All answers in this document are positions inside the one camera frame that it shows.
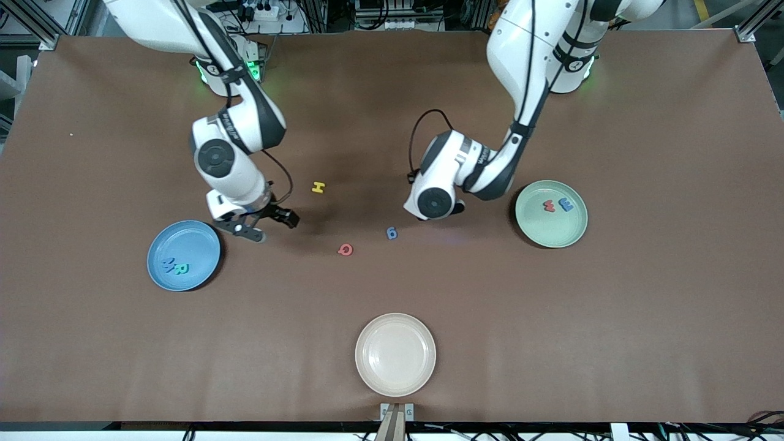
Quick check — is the aluminium frame profile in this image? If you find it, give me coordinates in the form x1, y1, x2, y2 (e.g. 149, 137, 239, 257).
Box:
733, 0, 784, 43
0, 0, 62, 51

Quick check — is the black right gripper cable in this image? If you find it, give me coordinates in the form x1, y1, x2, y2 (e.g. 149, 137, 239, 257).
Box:
262, 149, 293, 204

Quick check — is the white power strip with plugs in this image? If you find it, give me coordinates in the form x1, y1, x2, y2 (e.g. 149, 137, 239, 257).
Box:
236, 2, 281, 22

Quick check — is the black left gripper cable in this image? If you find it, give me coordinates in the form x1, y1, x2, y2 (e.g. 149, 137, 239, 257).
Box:
407, 109, 455, 184

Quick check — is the blue plate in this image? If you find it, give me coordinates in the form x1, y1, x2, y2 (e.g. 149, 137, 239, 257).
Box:
146, 220, 222, 292

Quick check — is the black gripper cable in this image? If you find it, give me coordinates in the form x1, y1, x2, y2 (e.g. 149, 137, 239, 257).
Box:
262, 149, 293, 204
407, 109, 455, 184

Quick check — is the green plate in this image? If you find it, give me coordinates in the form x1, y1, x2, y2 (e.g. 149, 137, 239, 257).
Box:
514, 179, 589, 249

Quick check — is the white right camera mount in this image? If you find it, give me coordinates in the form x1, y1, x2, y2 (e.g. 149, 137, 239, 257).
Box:
206, 189, 247, 222

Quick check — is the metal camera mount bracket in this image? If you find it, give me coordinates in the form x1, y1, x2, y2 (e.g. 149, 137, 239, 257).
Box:
380, 402, 415, 441

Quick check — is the beige plate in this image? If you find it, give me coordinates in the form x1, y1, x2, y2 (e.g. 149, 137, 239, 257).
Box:
355, 313, 437, 398

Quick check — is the grey metal side frame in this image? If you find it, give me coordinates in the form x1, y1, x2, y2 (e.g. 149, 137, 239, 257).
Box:
0, 54, 32, 143

